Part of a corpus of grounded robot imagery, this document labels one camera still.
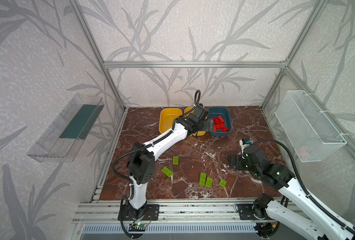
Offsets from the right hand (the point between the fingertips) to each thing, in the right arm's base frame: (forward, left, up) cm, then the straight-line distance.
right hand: (234, 152), depth 77 cm
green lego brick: (+3, +32, -15) cm, 36 cm away
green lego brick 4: (-10, +13, -16) cm, 23 cm away
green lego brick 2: (-5, +36, -16) cm, 40 cm away
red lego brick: (+32, +2, -14) cm, 35 cm away
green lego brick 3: (-8, +16, -15) cm, 24 cm away
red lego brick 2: (+28, 0, -14) cm, 31 cm away
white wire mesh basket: (+1, -29, +17) cm, 34 cm away
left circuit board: (-31, +49, -18) cm, 61 cm away
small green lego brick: (-11, +5, -15) cm, 19 cm away
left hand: (+19, +13, +4) cm, 23 cm away
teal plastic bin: (+41, -4, -15) cm, 44 cm away
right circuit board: (-31, -13, -18) cm, 39 cm away
